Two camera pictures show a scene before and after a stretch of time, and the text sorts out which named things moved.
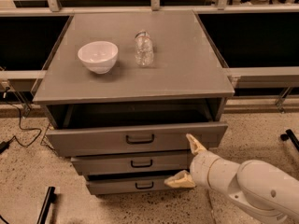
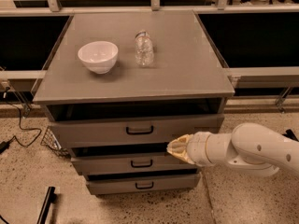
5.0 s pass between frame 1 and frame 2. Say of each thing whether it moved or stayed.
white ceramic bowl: stayed
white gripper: moved
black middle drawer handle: stayed
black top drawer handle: moved
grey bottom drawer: stayed
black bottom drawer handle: stayed
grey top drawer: moved
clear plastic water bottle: stayed
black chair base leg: stayed
